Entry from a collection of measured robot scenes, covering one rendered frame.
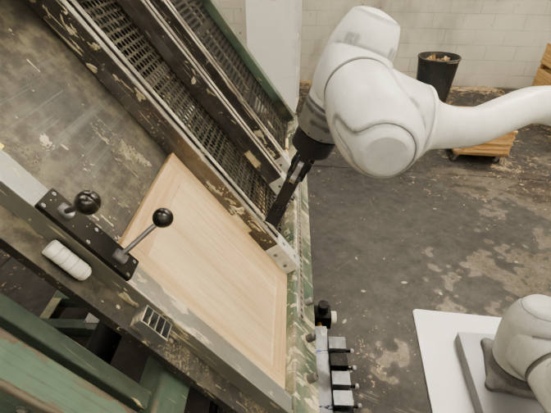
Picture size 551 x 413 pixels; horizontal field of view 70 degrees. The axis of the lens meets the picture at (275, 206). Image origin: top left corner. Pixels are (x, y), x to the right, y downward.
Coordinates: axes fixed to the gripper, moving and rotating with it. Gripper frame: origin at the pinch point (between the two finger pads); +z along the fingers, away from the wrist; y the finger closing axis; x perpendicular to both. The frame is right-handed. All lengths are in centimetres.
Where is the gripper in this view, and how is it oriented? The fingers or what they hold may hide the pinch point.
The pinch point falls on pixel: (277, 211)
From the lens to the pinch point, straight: 83.0
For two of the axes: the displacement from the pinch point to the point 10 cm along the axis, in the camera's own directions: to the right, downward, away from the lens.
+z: -3.6, 7.0, 6.1
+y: -3.2, 5.3, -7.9
